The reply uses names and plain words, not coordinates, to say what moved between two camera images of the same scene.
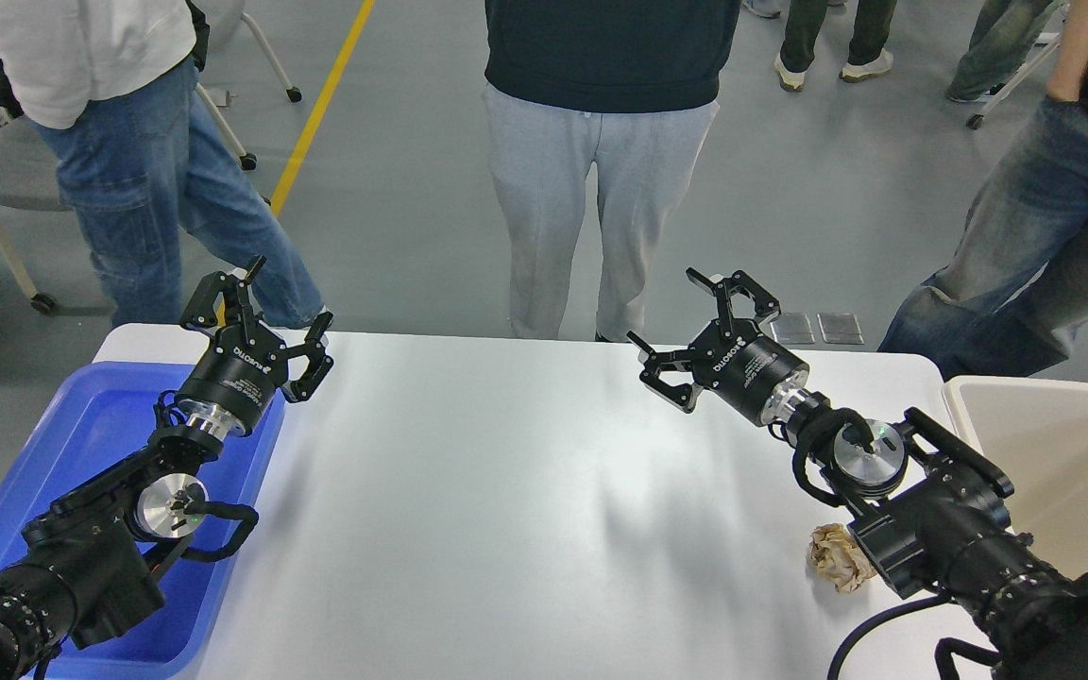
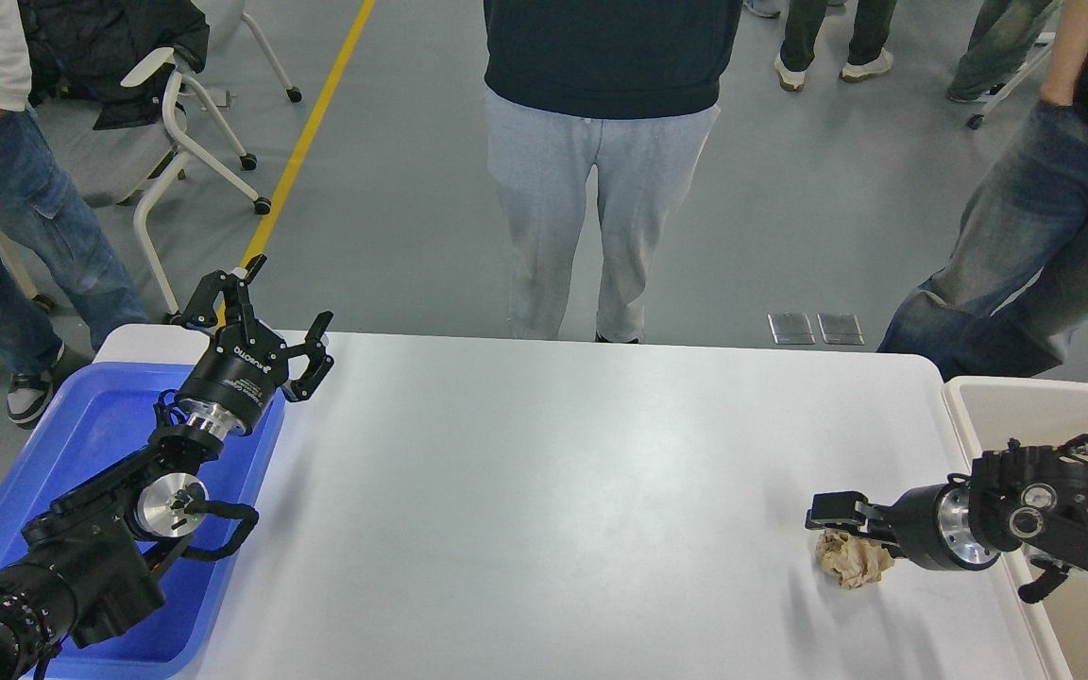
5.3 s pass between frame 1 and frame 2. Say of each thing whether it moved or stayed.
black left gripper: stayed
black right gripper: moved
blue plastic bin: stayed
